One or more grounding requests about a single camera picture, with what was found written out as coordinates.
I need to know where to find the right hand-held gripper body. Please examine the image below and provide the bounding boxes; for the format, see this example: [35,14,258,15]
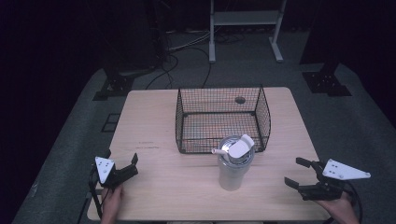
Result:
[299,158,372,202]

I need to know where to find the person's left hand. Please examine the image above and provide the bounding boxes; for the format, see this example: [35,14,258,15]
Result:
[99,184,125,224]

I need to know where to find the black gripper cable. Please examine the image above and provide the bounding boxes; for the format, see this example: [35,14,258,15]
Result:
[88,163,105,219]
[323,180,364,224]

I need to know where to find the black wire mesh basket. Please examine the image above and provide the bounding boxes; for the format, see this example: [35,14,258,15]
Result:
[175,85,272,155]

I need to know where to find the black stand base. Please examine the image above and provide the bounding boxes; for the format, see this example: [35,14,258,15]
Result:
[301,61,353,98]
[92,66,148,102]

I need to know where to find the black floor cables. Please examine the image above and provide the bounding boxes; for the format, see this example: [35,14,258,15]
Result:
[145,29,247,91]

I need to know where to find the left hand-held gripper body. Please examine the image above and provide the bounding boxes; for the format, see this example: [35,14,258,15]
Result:
[94,156,139,189]

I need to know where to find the white metal stand frame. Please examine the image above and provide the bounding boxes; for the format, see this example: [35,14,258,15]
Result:
[208,0,288,64]

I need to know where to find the person's right hand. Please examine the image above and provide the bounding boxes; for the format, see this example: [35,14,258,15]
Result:
[314,191,361,224]

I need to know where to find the white tumbler with straw lid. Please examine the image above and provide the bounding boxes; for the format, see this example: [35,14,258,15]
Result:
[211,133,257,192]

